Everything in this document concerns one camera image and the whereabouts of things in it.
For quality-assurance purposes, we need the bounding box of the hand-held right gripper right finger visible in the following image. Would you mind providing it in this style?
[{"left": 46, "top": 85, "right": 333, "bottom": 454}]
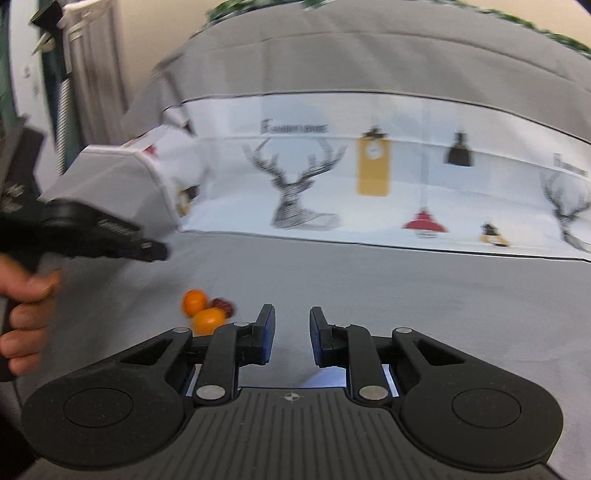
[{"left": 308, "top": 305, "right": 467, "bottom": 407}]

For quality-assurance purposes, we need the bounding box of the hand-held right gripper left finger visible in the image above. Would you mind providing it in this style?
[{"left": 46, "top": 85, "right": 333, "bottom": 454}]
[{"left": 122, "top": 304, "right": 278, "bottom": 407}]

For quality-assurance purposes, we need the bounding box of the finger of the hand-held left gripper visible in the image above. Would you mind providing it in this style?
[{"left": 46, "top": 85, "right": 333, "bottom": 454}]
[{"left": 99, "top": 226, "right": 169, "bottom": 264}]

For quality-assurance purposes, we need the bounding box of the light blue plate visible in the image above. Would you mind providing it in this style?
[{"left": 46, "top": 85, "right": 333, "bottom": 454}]
[{"left": 185, "top": 364, "right": 400, "bottom": 398}]

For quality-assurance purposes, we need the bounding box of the small orange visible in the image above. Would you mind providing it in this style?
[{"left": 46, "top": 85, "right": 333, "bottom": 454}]
[
  {"left": 190, "top": 308, "right": 226, "bottom": 337},
  {"left": 181, "top": 289, "right": 209, "bottom": 319}
]

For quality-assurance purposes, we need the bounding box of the person's left hand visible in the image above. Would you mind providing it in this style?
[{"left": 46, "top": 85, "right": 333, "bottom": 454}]
[{"left": 0, "top": 253, "right": 64, "bottom": 377}]

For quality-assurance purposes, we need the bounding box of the white panelled furniture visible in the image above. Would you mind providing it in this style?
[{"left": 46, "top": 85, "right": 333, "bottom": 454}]
[{"left": 59, "top": 0, "right": 132, "bottom": 155}]

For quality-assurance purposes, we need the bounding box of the printed blanket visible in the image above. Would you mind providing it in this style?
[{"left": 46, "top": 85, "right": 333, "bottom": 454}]
[{"left": 37, "top": 0, "right": 591, "bottom": 265}]

